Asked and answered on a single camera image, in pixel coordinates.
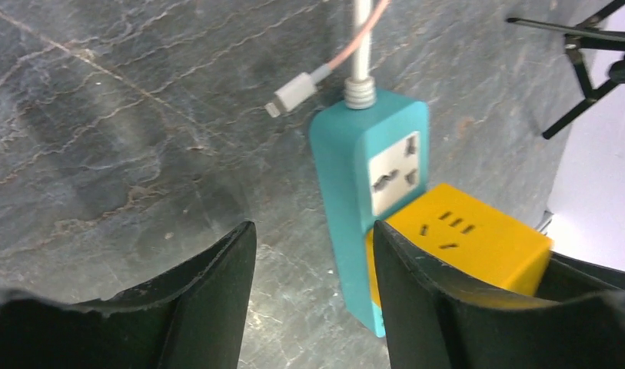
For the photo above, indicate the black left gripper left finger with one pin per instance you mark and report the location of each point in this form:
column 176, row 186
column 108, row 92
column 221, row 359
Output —
column 191, row 316

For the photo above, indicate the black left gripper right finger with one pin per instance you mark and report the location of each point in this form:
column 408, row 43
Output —
column 436, row 316

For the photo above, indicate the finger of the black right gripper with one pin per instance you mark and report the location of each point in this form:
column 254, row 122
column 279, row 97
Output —
column 567, row 278

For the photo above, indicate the yellow cube socket adapter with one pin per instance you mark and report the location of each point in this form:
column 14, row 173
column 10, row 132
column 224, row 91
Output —
column 475, row 238

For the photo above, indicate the teal power strip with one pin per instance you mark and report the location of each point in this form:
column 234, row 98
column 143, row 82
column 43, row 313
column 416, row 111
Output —
column 370, row 163

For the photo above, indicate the black microphone tripod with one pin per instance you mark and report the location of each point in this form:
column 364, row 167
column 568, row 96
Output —
column 585, row 35

